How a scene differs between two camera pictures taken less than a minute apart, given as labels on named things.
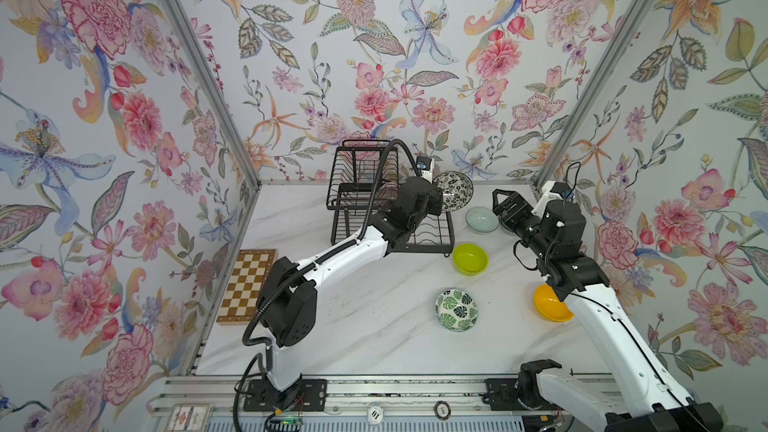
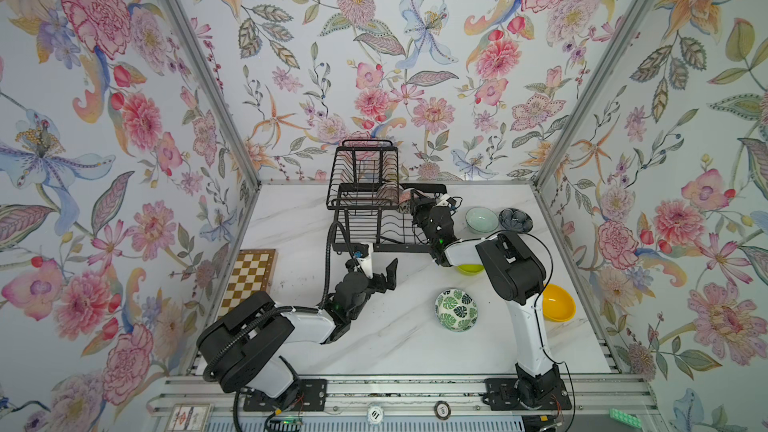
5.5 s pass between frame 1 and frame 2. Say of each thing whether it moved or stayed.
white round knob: stayed
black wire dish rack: stayed
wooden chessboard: stayed
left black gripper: moved
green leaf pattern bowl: stayed
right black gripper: moved
